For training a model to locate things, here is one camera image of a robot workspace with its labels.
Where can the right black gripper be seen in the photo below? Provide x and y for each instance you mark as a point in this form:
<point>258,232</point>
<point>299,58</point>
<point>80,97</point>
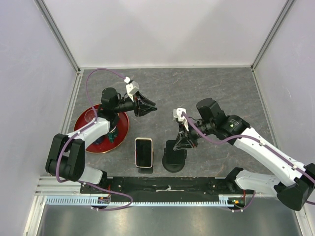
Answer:
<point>185,141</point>

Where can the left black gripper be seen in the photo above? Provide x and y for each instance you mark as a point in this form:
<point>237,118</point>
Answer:
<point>142,111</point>

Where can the black smartphone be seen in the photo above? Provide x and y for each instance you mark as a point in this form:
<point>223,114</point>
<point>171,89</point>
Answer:
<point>174,157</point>

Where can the black round-base phone holder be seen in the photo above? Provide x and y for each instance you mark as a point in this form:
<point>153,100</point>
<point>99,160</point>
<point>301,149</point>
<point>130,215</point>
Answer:
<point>173,168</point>

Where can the pink-case smartphone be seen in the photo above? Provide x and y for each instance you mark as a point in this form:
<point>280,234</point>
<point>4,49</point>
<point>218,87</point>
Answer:
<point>143,149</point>

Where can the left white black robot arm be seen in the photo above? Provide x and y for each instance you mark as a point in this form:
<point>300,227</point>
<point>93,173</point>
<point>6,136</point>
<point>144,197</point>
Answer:
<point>66,158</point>

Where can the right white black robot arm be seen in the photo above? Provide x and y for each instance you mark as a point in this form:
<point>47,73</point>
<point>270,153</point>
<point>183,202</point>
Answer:
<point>291,181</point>

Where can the green mug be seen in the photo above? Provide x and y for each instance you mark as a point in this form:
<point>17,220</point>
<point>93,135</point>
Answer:
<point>112,136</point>

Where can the clear plastic cup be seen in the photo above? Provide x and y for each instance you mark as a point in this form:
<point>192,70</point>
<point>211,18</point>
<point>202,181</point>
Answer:
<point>89,115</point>

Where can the red round tray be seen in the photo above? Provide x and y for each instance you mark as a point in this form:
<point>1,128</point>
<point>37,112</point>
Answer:
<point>122,129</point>

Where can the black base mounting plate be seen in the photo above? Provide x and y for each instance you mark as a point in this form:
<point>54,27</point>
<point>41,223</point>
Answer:
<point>210,185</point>

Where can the blue mug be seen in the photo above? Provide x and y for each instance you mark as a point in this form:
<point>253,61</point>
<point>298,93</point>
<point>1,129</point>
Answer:
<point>99,140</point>

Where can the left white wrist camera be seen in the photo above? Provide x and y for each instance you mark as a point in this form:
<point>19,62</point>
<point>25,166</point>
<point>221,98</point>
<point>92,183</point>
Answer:
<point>132,87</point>

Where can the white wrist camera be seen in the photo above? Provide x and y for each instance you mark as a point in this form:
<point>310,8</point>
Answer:
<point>178,117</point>
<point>132,87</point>

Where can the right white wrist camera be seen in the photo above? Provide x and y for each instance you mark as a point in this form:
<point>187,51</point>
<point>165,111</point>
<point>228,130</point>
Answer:
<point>178,117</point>

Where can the slotted cable duct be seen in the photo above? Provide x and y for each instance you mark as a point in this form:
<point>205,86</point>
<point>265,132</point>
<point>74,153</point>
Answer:
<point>98,202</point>

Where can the left aluminium frame post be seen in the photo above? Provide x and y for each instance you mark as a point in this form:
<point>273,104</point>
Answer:
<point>57,33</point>

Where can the aluminium frame post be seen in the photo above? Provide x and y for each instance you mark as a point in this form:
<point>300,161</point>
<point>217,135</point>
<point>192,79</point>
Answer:
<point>57,33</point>
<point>272,33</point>

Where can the right aluminium frame post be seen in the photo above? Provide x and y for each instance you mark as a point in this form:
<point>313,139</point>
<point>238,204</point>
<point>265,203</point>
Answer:
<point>272,33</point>

